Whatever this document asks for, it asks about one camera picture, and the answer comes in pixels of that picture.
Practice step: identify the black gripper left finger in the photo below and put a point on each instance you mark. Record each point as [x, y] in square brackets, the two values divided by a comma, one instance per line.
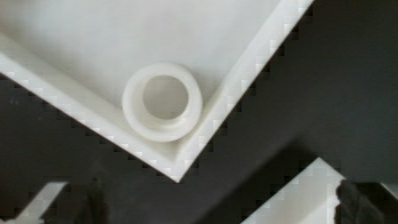
[67, 204]

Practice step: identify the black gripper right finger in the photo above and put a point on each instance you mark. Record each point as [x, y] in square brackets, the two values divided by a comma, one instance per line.
[367, 203]

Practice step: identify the white square tabletop tray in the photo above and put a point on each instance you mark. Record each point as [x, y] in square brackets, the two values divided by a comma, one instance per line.
[77, 43]

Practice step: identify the white U-shaped obstacle fence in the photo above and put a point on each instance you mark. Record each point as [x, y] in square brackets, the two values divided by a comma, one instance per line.
[303, 204]

